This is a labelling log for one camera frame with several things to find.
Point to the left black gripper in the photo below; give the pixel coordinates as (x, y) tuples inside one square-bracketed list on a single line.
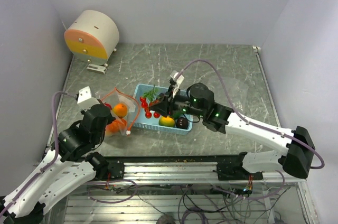
[(110, 117)]

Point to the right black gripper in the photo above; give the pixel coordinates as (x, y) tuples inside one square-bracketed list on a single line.
[(162, 107)]

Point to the cherry cluster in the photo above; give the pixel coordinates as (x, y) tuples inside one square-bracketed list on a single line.
[(147, 99)]

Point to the red apple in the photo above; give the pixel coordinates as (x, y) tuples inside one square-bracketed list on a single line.
[(108, 105)]

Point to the orange green mango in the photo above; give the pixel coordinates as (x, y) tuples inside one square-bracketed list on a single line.
[(121, 110)]

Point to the clear orange zip bag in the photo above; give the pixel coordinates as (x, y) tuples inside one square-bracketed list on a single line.
[(113, 98)]

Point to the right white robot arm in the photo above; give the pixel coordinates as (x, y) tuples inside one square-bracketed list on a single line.
[(291, 150)]

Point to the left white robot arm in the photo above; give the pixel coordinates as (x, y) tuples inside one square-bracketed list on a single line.
[(68, 165)]

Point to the green lime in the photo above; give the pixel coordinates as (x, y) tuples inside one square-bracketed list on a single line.
[(177, 115)]

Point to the yellow green mango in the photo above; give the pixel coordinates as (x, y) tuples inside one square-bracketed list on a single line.
[(166, 121)]

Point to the light blue plastic basket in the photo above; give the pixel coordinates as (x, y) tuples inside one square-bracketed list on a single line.
[(153, 123)]

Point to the round drawer cabinet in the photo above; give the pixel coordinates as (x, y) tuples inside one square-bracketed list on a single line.
[(92, 37)]

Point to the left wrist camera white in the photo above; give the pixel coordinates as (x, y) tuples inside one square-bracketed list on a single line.
[(86, 99)]

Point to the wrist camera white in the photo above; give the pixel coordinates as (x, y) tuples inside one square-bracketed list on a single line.
[(86, 99), (175, 82)]

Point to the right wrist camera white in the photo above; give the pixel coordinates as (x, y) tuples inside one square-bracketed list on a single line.
[(175, 82)]

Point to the white bracket on table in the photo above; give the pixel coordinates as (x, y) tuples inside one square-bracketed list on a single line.
[(96, 68)]

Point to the aluminium rail frame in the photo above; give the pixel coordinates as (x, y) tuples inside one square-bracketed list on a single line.
[(197, 189)]

